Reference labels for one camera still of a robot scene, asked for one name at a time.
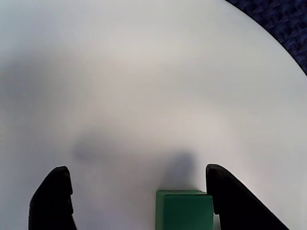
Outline green cube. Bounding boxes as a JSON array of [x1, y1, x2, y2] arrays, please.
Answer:
[[155, 190, 214, 230]]

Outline white round plate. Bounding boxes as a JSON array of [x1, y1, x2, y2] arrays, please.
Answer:
[[0, 0, 307, 230]]

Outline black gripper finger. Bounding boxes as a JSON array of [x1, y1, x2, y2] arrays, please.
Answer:
[[205, 163, 292, 230], [28, 165, 78, 230]]

